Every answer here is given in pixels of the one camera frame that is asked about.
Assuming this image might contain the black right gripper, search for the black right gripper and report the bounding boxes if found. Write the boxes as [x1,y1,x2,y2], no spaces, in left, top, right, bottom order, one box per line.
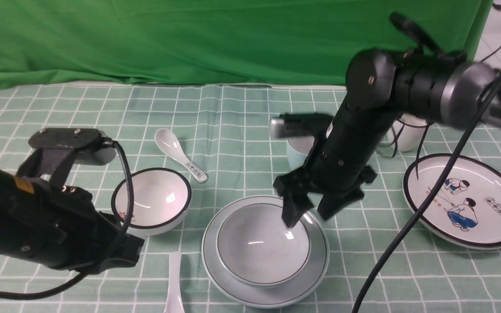
[274,105,399,229]

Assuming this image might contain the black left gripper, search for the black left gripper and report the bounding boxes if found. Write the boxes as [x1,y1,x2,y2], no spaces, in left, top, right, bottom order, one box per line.
[0,170,144,275]

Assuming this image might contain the pale blue shallow bowl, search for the pale blue shallow bowl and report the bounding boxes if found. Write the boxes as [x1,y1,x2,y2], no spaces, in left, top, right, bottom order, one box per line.
[216,203,311,287]

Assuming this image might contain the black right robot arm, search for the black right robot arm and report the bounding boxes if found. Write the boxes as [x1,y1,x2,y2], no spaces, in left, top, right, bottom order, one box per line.
[270,12,501,228]

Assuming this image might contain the pale blue ceramic cup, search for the pale blue ceramic cup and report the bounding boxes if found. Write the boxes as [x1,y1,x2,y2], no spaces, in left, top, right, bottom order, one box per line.
[286,136,315,170]

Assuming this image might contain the pale blue large plate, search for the pale blue large plate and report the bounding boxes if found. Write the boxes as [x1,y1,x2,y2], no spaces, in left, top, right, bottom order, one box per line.
[201,195,330,309]

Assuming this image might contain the green checked tablecloth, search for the green checked tablecloth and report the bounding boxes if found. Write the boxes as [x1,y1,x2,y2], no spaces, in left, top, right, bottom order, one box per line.
[0,84,501,313]

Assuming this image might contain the white cup with black rim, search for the white cup with black rim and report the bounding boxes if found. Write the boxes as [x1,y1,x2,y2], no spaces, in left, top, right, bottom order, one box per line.
[387,114,428,152]

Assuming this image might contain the white bowl with black rim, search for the white bowl with black rim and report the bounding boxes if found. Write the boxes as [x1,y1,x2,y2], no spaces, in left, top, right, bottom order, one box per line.
[127,168,192,236]

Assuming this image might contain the white ceramic spoon with label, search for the white ceramic spoon with label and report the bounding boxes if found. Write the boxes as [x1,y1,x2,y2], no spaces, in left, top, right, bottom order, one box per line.
[154,128,207,183]

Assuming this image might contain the white plate with cartoon print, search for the white plate with cartoon print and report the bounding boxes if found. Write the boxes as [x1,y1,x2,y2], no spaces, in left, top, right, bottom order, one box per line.
[420,156,501,250]

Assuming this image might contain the plain white ceramic spoon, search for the plain white ceramic spoon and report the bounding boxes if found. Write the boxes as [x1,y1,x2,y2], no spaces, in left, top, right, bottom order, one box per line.
[164,251,185,313]

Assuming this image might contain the green backdrop cloth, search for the green backdrop cloth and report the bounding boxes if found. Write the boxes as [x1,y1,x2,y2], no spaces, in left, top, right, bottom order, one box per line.
[0,0,492,89]

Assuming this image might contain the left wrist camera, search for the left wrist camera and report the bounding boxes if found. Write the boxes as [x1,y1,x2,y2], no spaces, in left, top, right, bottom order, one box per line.
[16,127,117,189]

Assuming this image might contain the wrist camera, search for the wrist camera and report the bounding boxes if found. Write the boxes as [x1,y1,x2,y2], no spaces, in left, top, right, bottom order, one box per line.
[270,113,333,139]
[16,127,117,189]

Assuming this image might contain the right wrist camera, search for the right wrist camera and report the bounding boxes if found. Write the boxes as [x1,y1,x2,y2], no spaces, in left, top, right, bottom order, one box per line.
[270,113,333,139]

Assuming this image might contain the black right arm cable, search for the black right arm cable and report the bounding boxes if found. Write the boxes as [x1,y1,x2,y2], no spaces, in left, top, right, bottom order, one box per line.
[352,41,501,313]

